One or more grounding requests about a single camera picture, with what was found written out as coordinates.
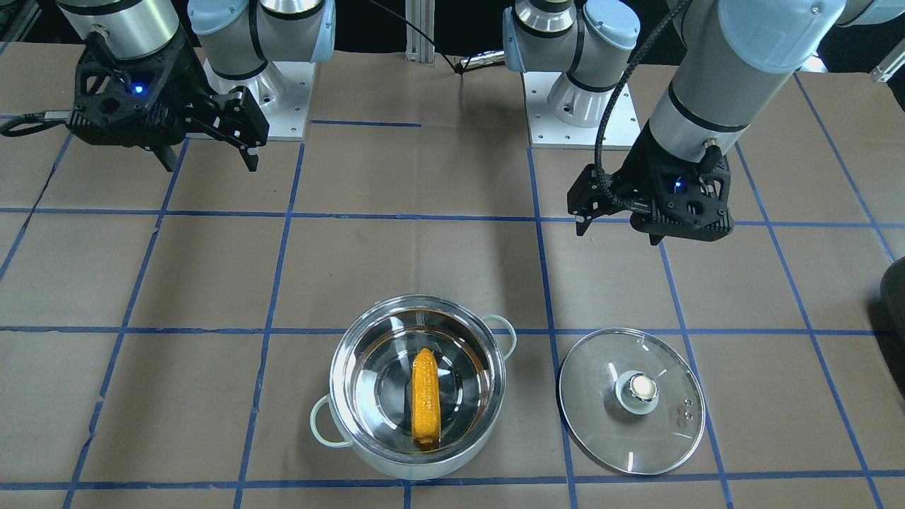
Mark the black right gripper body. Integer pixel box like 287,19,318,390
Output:
67,28,269,151

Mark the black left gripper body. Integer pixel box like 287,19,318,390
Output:
568,130,733,242

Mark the glass pot lid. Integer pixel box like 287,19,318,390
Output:
557,327,707,476

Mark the yellow toy corn cob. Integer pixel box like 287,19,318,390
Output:
411,348,442,448

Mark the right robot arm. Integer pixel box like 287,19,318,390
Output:
58,1,336,172

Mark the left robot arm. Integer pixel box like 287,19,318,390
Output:
502,1,903,245

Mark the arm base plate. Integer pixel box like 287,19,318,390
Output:
203,60,317,141
522,72,642,151

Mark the black cable on table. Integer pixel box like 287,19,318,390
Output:
370,0,506,80

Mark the aluminium frame post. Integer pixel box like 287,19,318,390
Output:
404,1,436,66

